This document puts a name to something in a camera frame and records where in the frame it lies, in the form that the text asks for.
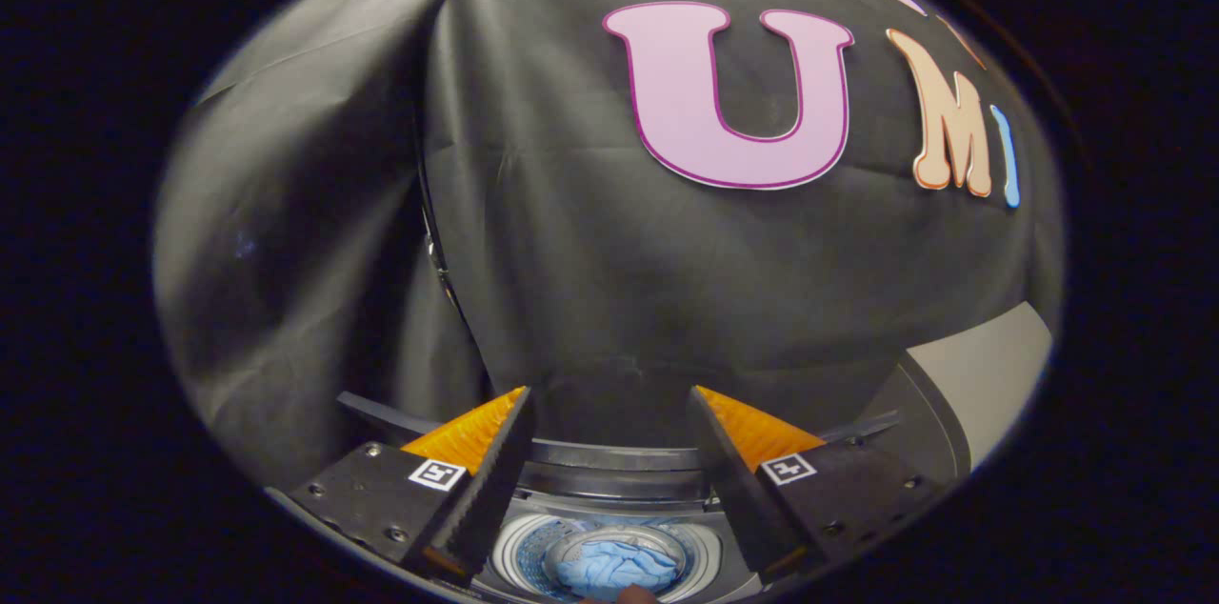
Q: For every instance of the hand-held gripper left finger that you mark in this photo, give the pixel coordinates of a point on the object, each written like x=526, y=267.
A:
x=486, y=480

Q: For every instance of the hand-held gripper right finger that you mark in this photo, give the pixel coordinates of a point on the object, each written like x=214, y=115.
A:
x=738, y=480

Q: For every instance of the grey washing machine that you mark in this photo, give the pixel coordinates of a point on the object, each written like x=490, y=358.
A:
x=619, y=509

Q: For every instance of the light blue shirt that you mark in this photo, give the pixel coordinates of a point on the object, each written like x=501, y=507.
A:
x=609, y=571

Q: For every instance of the black backdrop cloth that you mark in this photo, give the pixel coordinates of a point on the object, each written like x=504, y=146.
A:
x=571, y=251

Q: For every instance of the beige cabinet with grey frame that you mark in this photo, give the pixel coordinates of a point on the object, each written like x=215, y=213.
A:
x=981, y=366

